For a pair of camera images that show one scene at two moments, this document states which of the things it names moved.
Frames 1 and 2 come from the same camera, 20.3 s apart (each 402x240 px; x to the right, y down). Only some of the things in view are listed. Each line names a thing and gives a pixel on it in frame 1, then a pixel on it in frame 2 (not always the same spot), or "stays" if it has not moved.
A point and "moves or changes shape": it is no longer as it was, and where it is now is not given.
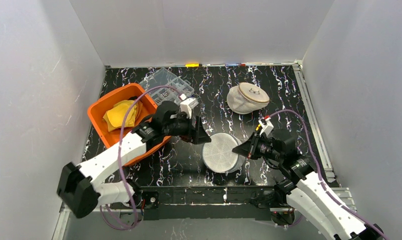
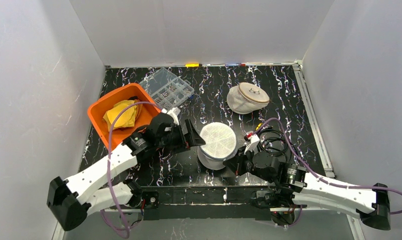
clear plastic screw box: [163, 77] stays
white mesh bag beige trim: [245, 97] stays
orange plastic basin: [97, 111] stays
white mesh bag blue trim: [217, 154] moves or changes shape
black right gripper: [252, 148] to [239, 163]
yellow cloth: [116, 117] stays
